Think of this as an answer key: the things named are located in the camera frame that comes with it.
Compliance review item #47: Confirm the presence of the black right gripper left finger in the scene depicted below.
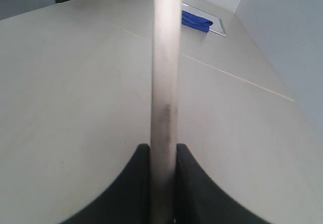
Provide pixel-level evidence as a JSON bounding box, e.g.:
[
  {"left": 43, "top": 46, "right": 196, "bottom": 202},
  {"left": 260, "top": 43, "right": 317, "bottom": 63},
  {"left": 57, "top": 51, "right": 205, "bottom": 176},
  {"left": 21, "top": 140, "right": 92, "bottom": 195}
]
[{"left": 63, "top": 144, "right": 150, "bottom": 223}]

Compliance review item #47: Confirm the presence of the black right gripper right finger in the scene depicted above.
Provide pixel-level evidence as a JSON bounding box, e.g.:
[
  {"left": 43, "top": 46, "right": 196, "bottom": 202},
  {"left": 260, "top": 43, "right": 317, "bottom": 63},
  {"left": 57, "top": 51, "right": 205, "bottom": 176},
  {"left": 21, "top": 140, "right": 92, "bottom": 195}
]
[{"left": 175, "top": 144, "right": 268, "bottom": 224}]

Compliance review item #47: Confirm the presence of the wooden paint brush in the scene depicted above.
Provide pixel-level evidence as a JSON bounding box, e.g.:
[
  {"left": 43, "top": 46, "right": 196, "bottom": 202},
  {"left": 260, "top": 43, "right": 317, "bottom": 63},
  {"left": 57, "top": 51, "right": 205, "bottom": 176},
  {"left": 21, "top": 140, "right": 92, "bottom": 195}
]
[{"left": 149, "top": 0, "right": 182, "bottom": 223}]

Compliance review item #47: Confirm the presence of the blue folded cloth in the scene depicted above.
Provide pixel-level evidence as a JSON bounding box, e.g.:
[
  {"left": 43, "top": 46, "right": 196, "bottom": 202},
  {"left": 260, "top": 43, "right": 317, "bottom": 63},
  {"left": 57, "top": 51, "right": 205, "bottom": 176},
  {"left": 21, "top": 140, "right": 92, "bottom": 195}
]
[{"left": 181, "top": 10, "right": 213, "bottom": 33}]

